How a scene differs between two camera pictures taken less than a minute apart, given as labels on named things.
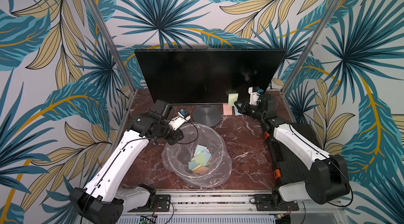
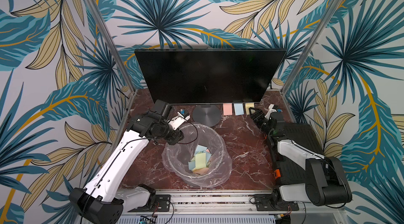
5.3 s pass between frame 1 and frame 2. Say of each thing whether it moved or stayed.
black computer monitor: stayed
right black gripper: moved
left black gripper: stayed
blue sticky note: stayed
